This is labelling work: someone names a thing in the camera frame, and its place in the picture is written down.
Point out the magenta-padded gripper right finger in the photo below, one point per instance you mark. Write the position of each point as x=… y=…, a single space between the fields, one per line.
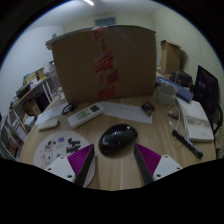
x=166 y=165

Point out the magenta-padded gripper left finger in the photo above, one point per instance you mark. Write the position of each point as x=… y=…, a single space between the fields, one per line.
x=59 y=166

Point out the black computer mouse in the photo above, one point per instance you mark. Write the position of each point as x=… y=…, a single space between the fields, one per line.
x=117 y=138

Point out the black marker pen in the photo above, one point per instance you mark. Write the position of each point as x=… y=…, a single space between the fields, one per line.
x=186 y=143

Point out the small flat white case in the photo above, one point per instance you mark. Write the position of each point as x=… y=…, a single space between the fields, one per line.
x=48 y=124

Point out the white book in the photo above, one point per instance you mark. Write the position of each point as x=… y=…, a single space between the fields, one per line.
x=197 y=123

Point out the white paper sheet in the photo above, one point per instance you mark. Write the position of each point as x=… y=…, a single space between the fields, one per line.
x=128 y=111
x=50 y=114

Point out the white remote control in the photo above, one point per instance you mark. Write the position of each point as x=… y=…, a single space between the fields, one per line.
x=85 y=115

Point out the long blue box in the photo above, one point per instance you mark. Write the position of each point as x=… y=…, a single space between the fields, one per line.
x=182 y=91

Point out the cluttered shelf unit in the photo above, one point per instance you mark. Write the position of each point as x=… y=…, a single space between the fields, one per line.
x=23 y=100

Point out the dark bag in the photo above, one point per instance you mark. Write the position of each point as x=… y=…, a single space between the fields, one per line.
x=182 y=78

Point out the large brown cardboard box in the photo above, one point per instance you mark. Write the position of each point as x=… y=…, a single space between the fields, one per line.
x=83 y=66

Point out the small brown cardboard box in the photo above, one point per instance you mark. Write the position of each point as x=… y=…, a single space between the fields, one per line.
x=170 y=56

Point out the ceiling light strip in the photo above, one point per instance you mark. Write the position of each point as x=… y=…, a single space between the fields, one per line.
x=89 y=2

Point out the wall window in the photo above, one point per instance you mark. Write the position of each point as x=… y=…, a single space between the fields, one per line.
x=105 y=22

